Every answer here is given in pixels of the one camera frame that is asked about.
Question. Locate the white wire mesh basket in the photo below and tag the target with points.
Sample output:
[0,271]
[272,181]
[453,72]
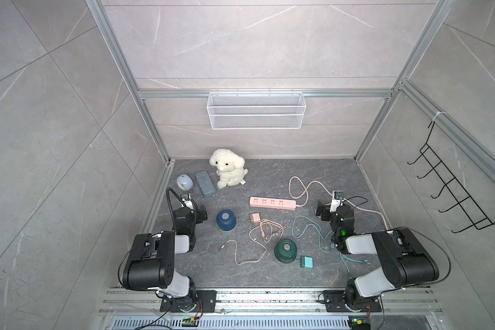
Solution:
[256,110]

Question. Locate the white plush dog toy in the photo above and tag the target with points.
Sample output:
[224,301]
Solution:
[230,168]

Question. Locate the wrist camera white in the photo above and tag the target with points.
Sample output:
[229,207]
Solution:
[186,198]
[336,201]

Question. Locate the blue cordless meat grinder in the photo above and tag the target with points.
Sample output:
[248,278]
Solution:
[226,221]

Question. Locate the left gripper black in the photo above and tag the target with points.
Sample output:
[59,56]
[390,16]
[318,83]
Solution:
[200,212]

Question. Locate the pink usb wall charger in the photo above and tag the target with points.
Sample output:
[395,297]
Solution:
[255,219]

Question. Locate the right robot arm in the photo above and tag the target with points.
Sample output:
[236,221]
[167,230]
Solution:
[404,261]

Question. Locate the black wire hook rack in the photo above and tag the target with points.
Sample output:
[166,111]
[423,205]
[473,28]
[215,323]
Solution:
[449,183]

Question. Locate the teal usb wall charger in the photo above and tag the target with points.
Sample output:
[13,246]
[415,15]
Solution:
[307,262]

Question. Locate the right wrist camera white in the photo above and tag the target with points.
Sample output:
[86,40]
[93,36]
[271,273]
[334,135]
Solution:
[336,201]

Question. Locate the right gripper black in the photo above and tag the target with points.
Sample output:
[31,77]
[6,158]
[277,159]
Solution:
[323,210]

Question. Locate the pink power strip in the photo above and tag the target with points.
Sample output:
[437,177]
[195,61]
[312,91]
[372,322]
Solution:
[273,203]

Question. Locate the light blue round gadget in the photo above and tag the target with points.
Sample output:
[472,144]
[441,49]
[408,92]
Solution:
[184,182]

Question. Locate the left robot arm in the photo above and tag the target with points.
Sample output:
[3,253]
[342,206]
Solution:
[149,265]

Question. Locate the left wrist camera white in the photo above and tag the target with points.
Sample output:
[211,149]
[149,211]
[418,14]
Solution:
[186,198]

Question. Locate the green cordless meat grinder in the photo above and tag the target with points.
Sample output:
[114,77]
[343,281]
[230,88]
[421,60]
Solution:
[286,251]

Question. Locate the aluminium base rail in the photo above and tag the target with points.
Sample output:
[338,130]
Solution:
[270,308]

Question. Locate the grey-blue rectangular case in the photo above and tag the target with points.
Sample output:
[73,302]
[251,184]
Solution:
[205,184]

